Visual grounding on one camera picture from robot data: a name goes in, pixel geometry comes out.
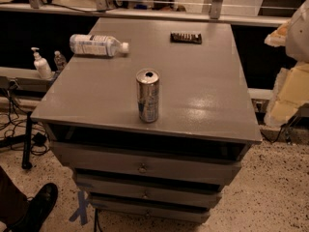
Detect dark rxbar chocolate bar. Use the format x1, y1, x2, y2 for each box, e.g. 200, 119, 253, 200
170, 32, 202, 44

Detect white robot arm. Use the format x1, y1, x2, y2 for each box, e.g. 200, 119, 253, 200
264, 0, 309, 127

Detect grey drawer cabinet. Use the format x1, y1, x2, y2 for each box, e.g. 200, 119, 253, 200
30, 16, 264, 224

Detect silver drink can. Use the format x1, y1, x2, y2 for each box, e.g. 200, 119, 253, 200
136, 69, 159, 123

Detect clear plastic water bottle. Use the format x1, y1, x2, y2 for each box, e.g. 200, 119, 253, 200
70, 34, 129, 57

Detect middle drawer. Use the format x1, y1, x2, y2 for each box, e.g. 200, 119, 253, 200
74, 174, 222, 208

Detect drawer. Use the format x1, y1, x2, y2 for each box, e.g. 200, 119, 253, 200
90, 196, 210, 223
74, 174, 222, 208

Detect small clear bottle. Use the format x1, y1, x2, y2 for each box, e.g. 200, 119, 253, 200
54, 50, 67, 71

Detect bottom drawer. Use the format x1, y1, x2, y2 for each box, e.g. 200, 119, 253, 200
90, 196, 210, 223

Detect white pump dispenser bottle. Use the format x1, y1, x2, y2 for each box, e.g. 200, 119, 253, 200
31, 47, 52, 79

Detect black floor stand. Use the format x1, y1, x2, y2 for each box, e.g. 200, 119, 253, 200
21, 112, 32, 170

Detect black shoe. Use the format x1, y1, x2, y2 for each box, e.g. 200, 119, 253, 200
5, 183, 58, 232

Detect brown trouser leg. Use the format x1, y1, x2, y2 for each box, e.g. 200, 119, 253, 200
0, 166, 29, 227

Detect black floor cables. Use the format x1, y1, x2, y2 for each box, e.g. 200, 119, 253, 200
0, 80, 51, 157

